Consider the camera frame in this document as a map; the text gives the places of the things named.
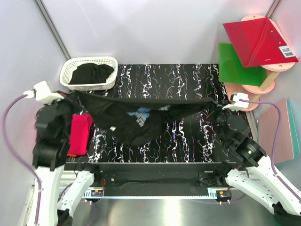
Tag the green plastic sheet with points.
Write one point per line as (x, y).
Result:
(232, 71)

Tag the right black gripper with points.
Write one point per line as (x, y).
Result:
(221, 106)

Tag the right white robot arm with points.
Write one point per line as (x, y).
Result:
(276, 193)

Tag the white plastic laundry basket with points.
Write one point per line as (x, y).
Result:
(71, 65)

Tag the red plastic folder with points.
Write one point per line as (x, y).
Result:
(257, 42)

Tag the black marble pattern mat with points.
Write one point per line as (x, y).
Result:
(192, 139)

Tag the pink clipboard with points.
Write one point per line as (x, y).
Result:
(267, 126)

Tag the folded pink t-shirt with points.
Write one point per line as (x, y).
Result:
(80, 131)

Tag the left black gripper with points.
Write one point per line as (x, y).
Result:
(66, 99)

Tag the teal board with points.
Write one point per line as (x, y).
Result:
(294, 136)

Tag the black shirt in basket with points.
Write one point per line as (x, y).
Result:
(91, 73)

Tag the black printed t-shirt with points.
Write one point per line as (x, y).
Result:
(136, 121)

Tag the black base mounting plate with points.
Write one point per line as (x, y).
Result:
(158, 180)

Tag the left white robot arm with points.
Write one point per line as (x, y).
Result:
(53, 126)

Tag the aluminium rail frame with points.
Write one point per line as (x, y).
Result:
(97, 191)

